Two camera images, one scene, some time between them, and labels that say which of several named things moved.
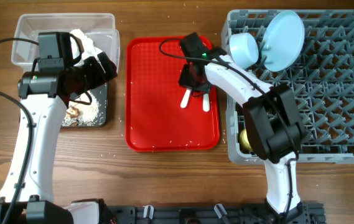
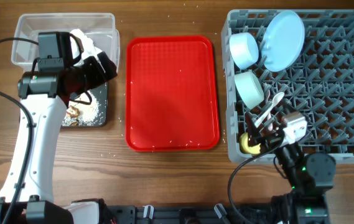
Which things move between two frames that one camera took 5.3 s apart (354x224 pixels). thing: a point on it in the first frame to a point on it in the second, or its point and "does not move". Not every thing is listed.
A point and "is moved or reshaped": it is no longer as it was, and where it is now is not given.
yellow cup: x=244 y=144 does not move
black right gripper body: x=194 y=84 to x=274 y=137
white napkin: x=89 y=50 does not move
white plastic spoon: x=206 y=102 is moved or reshaped
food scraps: x=81 y=114 does not move
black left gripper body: x=93 y=74 does not move
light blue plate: x=282 y=40 does not move
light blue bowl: x=244 y=50 does not move
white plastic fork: x=184 y=101 is moved or reshaped
